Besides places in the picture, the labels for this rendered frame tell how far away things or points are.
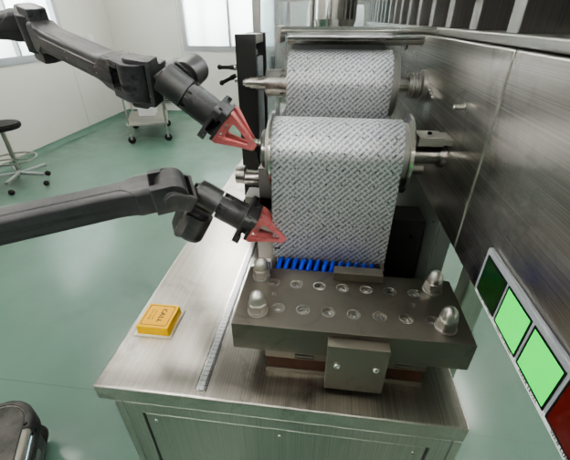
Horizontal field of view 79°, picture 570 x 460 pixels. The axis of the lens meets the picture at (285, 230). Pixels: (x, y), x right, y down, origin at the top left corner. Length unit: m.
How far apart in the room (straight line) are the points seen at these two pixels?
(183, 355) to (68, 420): 1.22
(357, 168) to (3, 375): 2.00
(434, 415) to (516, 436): 1.22
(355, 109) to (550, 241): 0.55
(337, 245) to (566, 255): 0.42
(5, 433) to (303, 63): 1.54
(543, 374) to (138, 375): 0.63
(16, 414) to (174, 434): 0.98
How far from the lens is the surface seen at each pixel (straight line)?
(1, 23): 1.11
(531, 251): 0.45
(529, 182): 0.47
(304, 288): 0.67
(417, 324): 0.65
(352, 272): 0.69
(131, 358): 0.79
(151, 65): 0.71
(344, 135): 0.64
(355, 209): 0.68
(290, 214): 0.69
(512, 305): 0.46
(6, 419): 1.74
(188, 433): 0.82
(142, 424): 0.83
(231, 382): 0.70
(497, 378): 2.07
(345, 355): 0.61
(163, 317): 0.81
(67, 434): 1.89
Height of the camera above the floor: 1.47
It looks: 32 degrees down
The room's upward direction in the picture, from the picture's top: straight up
